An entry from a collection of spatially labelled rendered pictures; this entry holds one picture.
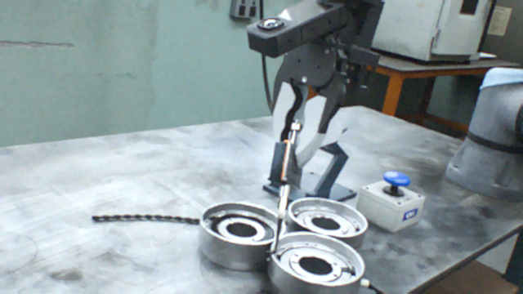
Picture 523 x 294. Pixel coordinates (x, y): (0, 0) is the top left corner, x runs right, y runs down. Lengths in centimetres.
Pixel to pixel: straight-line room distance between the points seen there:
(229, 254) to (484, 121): 60
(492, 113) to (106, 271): 72
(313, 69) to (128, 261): 30
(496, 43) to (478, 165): 353
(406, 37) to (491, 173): 193
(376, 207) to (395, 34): 221
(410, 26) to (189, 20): 118
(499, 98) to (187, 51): 172
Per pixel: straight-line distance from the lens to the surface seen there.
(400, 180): 77
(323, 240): 63
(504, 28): 451
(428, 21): 284
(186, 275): 59
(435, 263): 73
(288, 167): 58
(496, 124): 102
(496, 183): 103
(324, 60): 57
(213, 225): 63
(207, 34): 252
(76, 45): 219
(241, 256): 59
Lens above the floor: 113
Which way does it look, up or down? 19 degrees down
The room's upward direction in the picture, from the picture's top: 9 degrees clockwise
